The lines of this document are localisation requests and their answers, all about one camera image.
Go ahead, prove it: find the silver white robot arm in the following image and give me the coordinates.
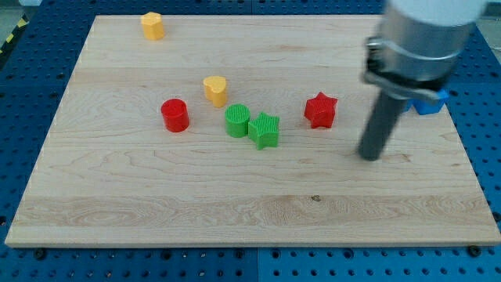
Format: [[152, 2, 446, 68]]
[[363, 0, 487, 103]]

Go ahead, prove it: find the green star block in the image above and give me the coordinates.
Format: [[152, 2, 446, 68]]
[[247, 112, 279, 150]]

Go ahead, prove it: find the red star block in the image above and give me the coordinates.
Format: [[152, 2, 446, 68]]
[[304, 92, 338, 128]]

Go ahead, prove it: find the blue triangle block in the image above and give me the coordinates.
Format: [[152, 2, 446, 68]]
[[402, 89, 449, 115]]

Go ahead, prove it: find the light wooden board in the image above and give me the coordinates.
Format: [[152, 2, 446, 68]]
[[5, 16, 500, 248]]

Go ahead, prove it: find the green cylinder block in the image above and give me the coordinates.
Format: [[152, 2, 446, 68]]
[[225, 103, 251, 138]]

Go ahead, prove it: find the yellow heart block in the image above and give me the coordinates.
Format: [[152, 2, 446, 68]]
[[203, 76, 227, 108]]

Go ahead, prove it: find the red cylinder block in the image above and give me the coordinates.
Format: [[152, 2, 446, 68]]
[[160, 99, 190, 132]]

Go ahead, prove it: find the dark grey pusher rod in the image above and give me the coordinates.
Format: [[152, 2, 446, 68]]
[[358, 90, 408, 161]]

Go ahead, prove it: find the yellow hexagon block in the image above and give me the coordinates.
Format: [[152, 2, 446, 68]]
[[141, 12, 165, 41]]

